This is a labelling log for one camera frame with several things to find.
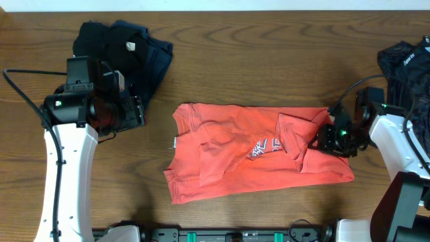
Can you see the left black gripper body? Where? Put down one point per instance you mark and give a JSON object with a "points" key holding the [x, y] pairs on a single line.
{"points": [[121, 115]]}

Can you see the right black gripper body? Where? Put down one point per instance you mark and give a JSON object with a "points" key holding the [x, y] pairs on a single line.
{"points": [[342, 142]]}

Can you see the orange-red soccer t-shirt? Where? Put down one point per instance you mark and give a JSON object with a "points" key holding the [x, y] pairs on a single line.
{"points": [[228, 149]]}

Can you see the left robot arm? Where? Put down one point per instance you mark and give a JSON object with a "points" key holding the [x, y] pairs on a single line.
{"points": [[92, 107]]}

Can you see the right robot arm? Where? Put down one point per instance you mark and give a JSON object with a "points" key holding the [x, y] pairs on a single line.
{"points": [[388, 128]]}

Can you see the navy blue folded garment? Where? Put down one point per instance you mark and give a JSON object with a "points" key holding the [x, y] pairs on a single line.
{"points": [[155, 56]]}

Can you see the black folded garment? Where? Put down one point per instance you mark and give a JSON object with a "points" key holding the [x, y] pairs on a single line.
{"points": [[123, 48]]}

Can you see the black mesh sports garment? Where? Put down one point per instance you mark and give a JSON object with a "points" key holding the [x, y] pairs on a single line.
{"points": [[406, 67]]}

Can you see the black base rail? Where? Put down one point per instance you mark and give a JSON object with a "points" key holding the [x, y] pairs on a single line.
{"points": [[305, 233]]}

